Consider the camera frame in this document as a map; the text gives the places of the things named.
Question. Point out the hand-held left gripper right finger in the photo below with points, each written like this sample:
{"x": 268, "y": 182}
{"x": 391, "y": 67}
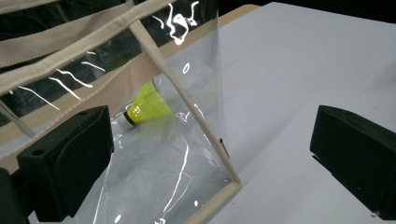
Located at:
{"x": 358, "y": 155}

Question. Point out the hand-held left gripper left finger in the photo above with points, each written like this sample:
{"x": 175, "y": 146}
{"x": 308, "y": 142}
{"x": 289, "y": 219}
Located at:
{"x": 68, "y": 161}

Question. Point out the yellow shuttlecock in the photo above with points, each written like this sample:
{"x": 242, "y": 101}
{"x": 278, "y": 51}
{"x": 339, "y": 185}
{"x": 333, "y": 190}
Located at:
{"x": 149, "y": 107}

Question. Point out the clear bag with beige trim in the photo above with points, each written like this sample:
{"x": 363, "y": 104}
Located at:
{"x": 93, "y": 62}

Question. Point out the white board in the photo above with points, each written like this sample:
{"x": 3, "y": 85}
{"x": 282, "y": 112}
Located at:
{"x": 280, "y": 77}

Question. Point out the wooden table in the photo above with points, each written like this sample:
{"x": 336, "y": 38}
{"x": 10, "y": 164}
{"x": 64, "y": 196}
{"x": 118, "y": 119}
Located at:
{"x": 239, "y": 14}

